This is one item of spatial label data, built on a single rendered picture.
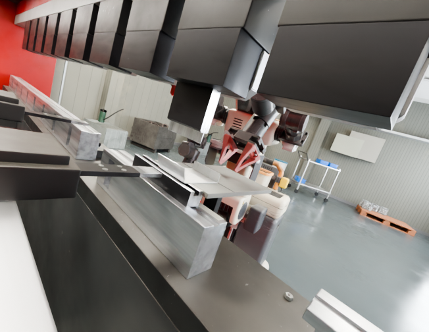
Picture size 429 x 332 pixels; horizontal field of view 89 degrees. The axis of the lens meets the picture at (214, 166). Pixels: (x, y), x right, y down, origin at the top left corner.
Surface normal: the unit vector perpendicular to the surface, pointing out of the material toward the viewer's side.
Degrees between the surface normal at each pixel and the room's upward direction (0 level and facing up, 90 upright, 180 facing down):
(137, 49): 90
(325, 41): 90
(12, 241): 0
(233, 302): 0
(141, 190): 90
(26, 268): 0
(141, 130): 90
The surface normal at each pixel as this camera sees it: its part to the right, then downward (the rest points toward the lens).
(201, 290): 0.31, -0.93
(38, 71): 0.70, 0.36
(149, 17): -0.64, -0.06
